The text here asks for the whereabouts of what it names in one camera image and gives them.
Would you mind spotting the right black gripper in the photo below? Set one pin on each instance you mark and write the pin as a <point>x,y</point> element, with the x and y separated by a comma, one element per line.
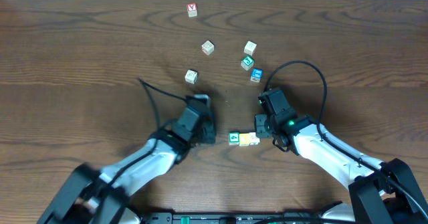
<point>261,130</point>

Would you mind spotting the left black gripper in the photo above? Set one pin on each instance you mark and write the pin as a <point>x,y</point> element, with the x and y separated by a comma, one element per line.
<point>213,128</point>

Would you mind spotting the wooden block teal side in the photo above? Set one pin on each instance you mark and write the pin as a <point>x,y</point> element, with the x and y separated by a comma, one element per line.
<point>254,140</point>

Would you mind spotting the yellow wooden block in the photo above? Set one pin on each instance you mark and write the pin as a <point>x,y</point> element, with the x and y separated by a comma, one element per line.
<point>244,139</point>

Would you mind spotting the green number 4 block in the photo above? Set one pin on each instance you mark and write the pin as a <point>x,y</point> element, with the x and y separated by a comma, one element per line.
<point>233,138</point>

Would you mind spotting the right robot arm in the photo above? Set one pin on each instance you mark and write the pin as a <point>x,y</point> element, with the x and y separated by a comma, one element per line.
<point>380,192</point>

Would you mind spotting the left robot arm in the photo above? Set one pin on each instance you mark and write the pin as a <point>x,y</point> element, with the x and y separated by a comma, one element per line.
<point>102,196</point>

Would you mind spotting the blue letter block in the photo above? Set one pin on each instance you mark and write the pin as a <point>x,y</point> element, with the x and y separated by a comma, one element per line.
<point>256,75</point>

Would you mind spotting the wooden block patterned top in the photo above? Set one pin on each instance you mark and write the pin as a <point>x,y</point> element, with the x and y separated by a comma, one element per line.
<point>191,76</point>

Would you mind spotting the green J letter block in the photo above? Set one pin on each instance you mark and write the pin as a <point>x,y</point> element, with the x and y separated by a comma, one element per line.
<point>247,62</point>

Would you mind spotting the plain wooden block upper right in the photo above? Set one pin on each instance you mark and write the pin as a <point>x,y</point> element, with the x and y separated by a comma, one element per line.
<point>250,48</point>

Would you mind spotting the wooden block red side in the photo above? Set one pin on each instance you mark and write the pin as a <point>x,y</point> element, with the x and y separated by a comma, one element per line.
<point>208,47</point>

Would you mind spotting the red V letter block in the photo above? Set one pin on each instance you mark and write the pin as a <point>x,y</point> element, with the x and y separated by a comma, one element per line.
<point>192,10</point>

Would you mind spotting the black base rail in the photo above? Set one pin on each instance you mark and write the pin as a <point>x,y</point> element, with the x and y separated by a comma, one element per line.
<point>214,218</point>

